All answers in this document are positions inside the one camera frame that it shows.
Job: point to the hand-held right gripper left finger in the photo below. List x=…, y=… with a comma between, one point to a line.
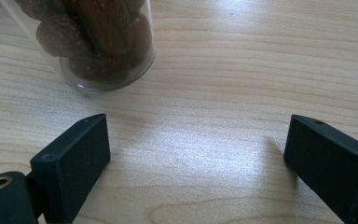
x=71, y=168

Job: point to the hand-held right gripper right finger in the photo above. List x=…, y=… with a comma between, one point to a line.
x=332, y=165

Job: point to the glass jar with brown dates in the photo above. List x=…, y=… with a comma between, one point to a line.
x=99, y=37

